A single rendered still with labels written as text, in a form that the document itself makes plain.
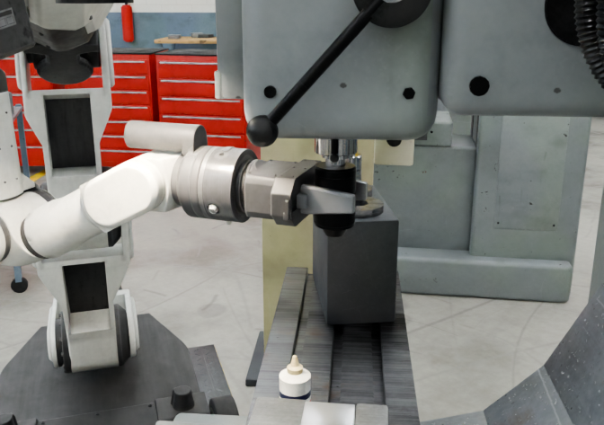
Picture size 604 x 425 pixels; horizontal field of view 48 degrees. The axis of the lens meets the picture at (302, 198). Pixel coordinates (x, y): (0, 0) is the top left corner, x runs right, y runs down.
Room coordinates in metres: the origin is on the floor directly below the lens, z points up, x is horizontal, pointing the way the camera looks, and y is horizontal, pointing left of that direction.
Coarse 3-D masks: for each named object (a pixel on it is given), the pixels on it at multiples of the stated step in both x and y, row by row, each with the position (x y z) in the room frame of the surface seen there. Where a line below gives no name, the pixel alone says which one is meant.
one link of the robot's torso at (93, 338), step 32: (128, 224) 1.33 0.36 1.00; (64, 256) 1.31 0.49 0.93; (96, 256) 1.31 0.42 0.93; (128, 256) 1.32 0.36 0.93; (64, 288) 1.29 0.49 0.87; (96, 288) 1.37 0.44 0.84; (64, 320) 1.31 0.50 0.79; (96, 320) 1.37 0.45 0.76; (64, 352) 1.35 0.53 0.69; (96, 352) 1.37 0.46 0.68; (128, 352) 1.41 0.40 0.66
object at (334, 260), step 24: (360, 216) 1.08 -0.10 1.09; (384, 216) 1.09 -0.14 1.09; (336, 240) 1.06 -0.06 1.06; (360, 240) 1.07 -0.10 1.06; (384, 240) 1.07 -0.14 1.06; (336, 264) 1.06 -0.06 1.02; (360, 264) 1.07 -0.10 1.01; (384, 264) 1.07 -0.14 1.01; (336, 288) 1.06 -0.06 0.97; (360, 288) 1.07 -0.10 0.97; (384, 288) 1.07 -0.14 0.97; (336, 312) 1.06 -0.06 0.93; (360, 312) 1.07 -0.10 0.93; (384, 312) 1.07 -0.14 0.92
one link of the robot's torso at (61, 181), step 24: (24, 72) 1.28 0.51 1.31; (24, 96) 1.27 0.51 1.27; (48, 96) 1.29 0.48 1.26; (72, 96) 1.31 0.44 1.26; (96, 96) 1.30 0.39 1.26; (48, 120) 1.31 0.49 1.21; (72, 120) 1.32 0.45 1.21; (96, 120) 1.29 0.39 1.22; (48, 144) 1.27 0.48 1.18; (72, 144) 1.33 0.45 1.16; (96, 144) 1.29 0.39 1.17; (48, 168) 1.26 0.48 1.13; (72, 168) 1.32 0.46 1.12; (96, 168) 1.29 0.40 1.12; (96, 240) 1.29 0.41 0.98
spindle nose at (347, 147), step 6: (318, 138) 0.73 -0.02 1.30; (318, 144) 0.73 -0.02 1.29; (324, 144) 0.73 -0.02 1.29; (330, 144) 0.72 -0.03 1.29; (342, 144) 0.72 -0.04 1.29; (348, 144) 0.72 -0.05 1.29; (354, 144) 0.73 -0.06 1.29; (318, 150) 0.73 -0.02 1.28; (324, 150) 0.73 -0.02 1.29; (330, 150) 0.72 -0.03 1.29; (342, 150) 0.72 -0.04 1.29; (348, 150) 0.72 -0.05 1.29; (354, 150) 0.73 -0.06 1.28
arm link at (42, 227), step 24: (24, 192) 0.94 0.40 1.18; (72, 192) 0.86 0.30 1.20; (0, 216) 0.86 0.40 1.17; (24, 216) 0.89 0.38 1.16; (48, 216) 0.85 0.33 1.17; (72, 216) 0.83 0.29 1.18; (24, 240) 0.86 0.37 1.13; (48, 240) 0.84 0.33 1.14; (72, 240) 0.84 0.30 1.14; (24, 264) 0.87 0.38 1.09
